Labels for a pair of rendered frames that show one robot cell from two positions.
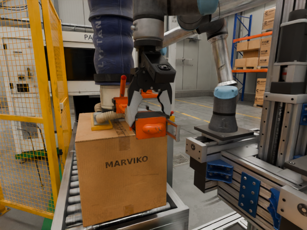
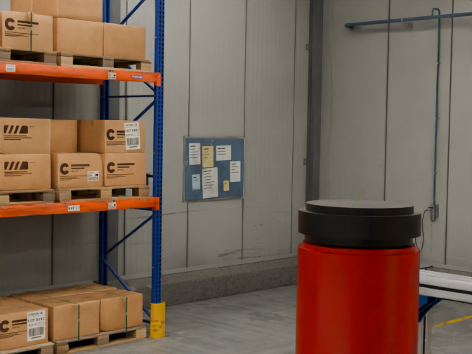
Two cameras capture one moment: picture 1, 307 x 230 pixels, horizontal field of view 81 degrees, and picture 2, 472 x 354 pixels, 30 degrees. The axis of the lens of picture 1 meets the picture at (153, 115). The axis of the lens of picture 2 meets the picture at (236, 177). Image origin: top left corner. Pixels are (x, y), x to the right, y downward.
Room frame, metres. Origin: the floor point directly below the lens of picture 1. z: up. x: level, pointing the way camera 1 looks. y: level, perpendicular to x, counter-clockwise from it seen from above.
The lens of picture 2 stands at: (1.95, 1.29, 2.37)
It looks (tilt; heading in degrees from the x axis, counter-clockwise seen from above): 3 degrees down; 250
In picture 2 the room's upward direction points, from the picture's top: 1 degrees clockwise
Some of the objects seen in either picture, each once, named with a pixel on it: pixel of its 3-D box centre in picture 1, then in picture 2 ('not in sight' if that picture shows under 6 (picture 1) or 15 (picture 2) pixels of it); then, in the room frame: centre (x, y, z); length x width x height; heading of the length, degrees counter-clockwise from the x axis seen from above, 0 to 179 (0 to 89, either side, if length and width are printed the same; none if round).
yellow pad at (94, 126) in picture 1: (100, 117); not in sight; (0.98, 0.30, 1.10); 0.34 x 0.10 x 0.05; 19
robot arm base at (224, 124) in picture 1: (223, 120); not in sight; (0.96, -0.38, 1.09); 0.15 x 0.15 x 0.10
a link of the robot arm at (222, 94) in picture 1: (225, 98); not in sight; (0.97, -0.39, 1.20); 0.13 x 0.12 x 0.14; 151
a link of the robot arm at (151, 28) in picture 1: (147, 33); not in sight; (0.47, 0.01, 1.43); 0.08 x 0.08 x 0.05
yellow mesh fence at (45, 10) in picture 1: (62, 98); not in sight; (2.27, 1.15, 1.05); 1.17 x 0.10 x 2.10; 21
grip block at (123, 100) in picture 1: (124, 104); not in sight; (0.78, 0.13, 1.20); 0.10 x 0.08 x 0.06; 109
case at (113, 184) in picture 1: (116, 152); not in sight; (1.02, 0.23, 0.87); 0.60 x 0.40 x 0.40; 20
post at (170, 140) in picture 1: (168, 170); not in sight; (1.47, -0.13, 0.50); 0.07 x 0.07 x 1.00; 21
